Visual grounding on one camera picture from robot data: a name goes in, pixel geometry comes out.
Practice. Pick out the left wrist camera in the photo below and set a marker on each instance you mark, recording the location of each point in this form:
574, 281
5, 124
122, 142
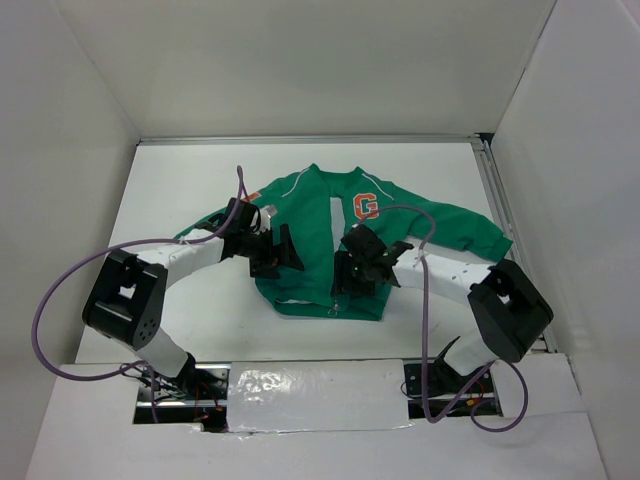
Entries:
266, 215

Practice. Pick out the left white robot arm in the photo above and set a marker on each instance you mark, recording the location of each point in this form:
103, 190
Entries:
127, 299

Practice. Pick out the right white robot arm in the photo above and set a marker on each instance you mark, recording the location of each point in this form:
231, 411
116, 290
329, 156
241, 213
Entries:
509, 312

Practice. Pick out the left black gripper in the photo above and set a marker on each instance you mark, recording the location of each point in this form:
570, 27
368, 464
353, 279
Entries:
281, 254

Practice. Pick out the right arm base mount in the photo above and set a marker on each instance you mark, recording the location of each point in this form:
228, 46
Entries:
443, 384

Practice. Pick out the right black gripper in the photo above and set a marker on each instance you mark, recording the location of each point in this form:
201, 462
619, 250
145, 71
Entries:
343, 261

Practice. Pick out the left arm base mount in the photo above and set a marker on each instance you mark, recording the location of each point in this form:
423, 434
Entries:
163, 401

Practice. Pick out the white taped cover plate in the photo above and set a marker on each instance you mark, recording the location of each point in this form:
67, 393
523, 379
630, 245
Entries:
326, 396

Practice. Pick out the aluminium frame rail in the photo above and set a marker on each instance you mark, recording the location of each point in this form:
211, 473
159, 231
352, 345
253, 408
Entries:
499, 203

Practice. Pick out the green jacket with white lining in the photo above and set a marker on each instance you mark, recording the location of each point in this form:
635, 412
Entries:
320, 206

